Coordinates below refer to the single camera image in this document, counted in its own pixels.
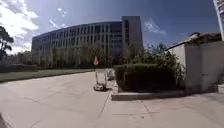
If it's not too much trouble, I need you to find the small robot with red flag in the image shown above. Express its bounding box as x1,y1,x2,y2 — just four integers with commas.
92,55,108,92

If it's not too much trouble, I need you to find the large curved glass building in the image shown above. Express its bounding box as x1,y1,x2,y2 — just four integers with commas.
30,15,144,66

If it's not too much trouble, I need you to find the dark green hedge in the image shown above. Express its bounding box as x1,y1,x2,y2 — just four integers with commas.
114,63,179,93

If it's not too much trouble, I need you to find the row of trees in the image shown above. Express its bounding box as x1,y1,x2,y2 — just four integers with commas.
33,43,134,69

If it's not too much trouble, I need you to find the concrete kerb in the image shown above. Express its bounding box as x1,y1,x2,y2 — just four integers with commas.
110,89,188,102

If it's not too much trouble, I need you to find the leafy bush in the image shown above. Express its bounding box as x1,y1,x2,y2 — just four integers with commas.
132,43,186,83

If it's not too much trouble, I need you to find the pale concrete slab plaza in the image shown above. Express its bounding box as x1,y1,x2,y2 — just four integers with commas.
0,70,224,128

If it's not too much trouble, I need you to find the grass strip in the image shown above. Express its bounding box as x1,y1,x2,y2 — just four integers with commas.
0,68,96,84

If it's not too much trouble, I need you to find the tall dark tree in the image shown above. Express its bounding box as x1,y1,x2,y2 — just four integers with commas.
0,25,15,63

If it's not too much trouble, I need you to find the white banded building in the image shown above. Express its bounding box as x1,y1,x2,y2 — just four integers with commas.
213,0,224,42

